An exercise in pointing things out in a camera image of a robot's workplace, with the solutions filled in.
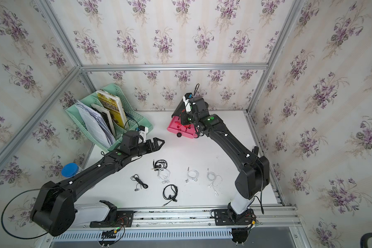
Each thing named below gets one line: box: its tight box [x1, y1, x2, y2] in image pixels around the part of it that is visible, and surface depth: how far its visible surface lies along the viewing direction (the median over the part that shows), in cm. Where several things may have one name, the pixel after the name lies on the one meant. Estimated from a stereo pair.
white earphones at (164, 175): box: [157, 168, 171, 184], surface depth 89 cm
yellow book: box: [95, 89, 130, 131], surface depth 97 cm
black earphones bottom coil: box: [162, 184, 179, 207], surface depth 83 cm
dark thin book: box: [90, 103, 117, 137], surface depth 95 cm
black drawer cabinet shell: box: [171, 98, 187, 120], surface depth 98 cm
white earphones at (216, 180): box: [206, 167, 223, 197], surface depth 88 cm
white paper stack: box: [74, 100, 116, 149], surface depth 86 cm
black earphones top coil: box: [152, 159, 168, 172], surface depth 93 cm
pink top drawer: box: [166, 115, 199, 139], surface depth 95 cm
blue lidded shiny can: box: [60, 162, 84, 178], surface depth 70 cm
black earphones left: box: [130, 173, 149, 192], surface depth 86 cm
